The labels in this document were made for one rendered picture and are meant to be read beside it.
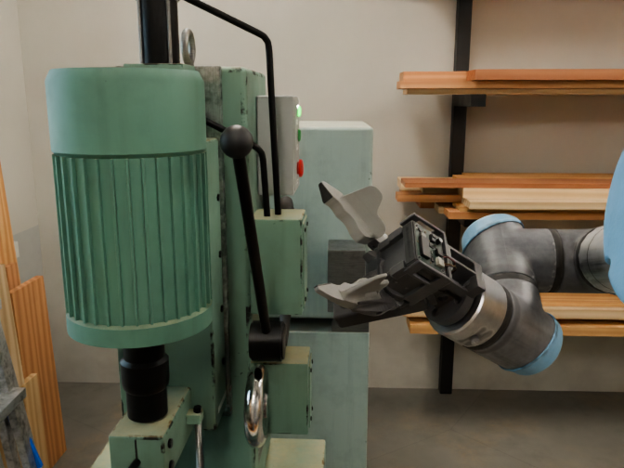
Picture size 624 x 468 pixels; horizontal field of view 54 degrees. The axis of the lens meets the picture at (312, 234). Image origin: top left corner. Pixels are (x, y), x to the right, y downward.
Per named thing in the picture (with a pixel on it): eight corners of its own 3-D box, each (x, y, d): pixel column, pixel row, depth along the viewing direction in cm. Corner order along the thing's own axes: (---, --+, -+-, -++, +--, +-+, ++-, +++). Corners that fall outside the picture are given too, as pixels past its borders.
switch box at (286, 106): (257, 195, 100) (255, 95, 96) (265, 187, 110) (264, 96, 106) (294, 195, 100) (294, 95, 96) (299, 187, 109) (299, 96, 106)
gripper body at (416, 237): (409, 207, 67) (480, 253, 73) (357, 245, 73) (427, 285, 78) (414, 261, 62) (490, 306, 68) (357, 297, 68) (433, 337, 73)
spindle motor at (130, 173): (40, 352, 69) (11, 66, 62) (101, 302, 86) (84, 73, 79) (194, 355, 68) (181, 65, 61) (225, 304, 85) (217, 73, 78)
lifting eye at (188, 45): (179, 69, 95) (177, 25, 94) (188, 71, 101) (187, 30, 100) (189, 69, 95) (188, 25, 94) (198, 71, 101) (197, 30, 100)
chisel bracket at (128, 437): (111, 497, 77) (107, 435, 75) (147, 436, 90) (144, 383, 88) (170, 499, 76) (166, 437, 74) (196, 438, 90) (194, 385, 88)
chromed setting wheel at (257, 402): (242, 465, 88) (240, 385, 85) (254, 421, 100) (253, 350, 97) (263, 465, 88) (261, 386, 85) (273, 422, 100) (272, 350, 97)
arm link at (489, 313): (445, 298, 81) (453, 362, 75) (420, 283, 79) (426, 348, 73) (500, 266, 76) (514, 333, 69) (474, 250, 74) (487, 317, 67)
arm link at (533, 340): (502, 328, 87) (514, 392, 81) (443, 293, 82) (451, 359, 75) (560, 300, 82) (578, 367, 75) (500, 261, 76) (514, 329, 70)
